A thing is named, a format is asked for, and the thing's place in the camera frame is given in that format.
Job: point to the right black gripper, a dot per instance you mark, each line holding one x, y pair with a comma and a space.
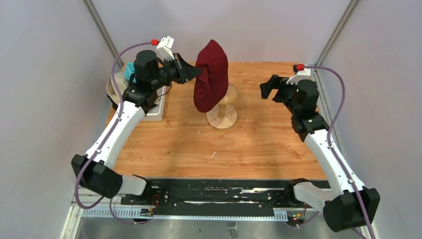
275, 82

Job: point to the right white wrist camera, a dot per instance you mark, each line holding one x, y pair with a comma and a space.
301, 73

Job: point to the wooden hat stand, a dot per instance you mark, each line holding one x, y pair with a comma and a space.
224, 116

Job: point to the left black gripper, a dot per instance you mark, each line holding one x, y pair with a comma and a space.
185, 71

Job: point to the maroon bucket hat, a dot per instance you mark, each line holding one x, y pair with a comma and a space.
212, 84

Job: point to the white perforated plastic basket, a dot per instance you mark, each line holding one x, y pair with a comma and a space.
156, 113

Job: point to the teal bucket hat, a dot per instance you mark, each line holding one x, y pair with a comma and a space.
128, 70

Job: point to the beige bucket hat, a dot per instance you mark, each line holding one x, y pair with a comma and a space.
111, 89

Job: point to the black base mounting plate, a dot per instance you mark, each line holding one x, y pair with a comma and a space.
215, 197

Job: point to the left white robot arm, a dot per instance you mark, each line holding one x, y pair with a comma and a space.
94, 169

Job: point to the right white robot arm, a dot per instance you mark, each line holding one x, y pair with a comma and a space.
349, 204

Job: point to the white slotted cable duct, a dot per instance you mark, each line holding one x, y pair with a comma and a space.
133, 213

